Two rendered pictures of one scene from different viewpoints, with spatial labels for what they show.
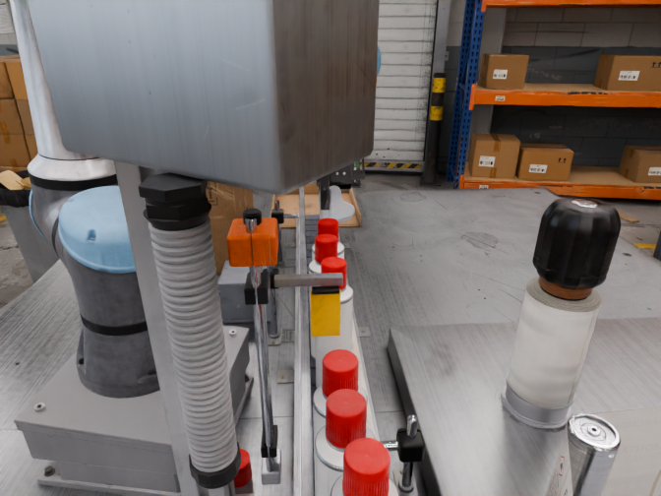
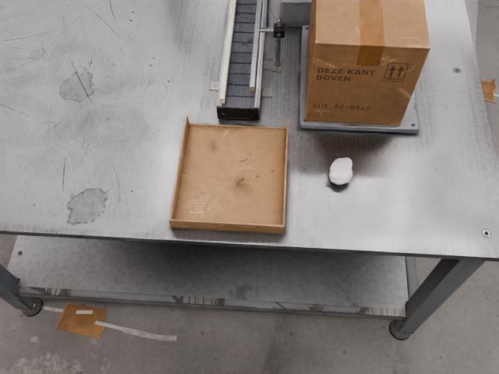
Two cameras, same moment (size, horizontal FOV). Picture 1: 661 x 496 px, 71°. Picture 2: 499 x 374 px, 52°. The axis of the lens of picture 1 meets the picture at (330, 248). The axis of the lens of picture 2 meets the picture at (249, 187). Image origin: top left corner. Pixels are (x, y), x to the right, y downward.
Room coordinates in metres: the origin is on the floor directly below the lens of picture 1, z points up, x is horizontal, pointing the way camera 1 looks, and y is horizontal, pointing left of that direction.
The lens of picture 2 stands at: (2.03, 0.19, 1.90)
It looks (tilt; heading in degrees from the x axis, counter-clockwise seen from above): 60 degrees down; 189
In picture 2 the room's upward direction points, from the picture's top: 2 degrees counter-clockwise
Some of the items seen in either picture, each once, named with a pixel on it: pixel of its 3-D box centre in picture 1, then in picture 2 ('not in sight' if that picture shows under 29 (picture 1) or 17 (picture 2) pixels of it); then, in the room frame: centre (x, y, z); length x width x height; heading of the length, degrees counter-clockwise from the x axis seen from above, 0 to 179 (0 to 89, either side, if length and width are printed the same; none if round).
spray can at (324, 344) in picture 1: (333, 328); not in sight; (0.53, 0.00, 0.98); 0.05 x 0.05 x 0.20
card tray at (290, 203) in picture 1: (314, 204); (232, 171); (1.39, 0.05, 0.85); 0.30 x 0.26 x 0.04; 4
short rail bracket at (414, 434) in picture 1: (408, 453); not in sight; (0.40, -0.10, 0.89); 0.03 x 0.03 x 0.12; 4
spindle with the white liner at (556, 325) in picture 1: (557, 314); not in sight; (0.49, -0.28, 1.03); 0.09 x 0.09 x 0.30
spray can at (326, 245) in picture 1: (326, 299); not in sight; (0.60, 0.01, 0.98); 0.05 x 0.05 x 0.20
